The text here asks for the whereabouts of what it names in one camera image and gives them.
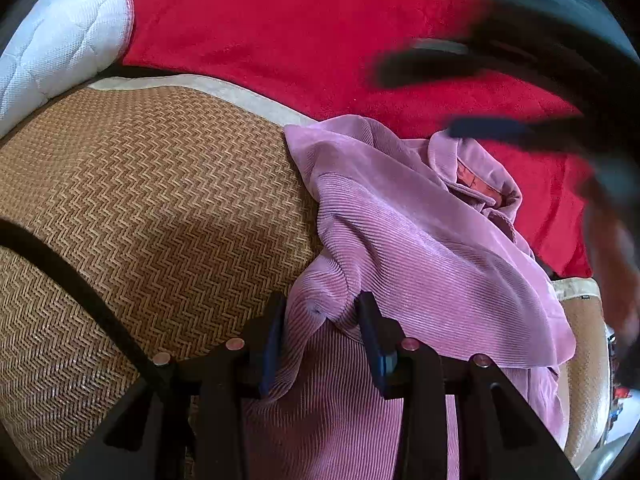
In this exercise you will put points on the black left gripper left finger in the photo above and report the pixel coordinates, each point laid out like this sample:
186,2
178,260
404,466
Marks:
241,369

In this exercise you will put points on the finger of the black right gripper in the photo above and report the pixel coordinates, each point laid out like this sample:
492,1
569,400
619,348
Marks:
555,135
428,61

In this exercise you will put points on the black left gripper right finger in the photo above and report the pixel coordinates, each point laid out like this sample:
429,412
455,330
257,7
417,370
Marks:
405,368

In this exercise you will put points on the pink corduroy jacket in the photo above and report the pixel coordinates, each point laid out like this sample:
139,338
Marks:
427,228

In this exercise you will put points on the red blanket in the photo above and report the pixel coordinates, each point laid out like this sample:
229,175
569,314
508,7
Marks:
317,57

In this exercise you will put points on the woven bamboo bed mat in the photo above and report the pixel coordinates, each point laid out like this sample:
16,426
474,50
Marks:
185,212

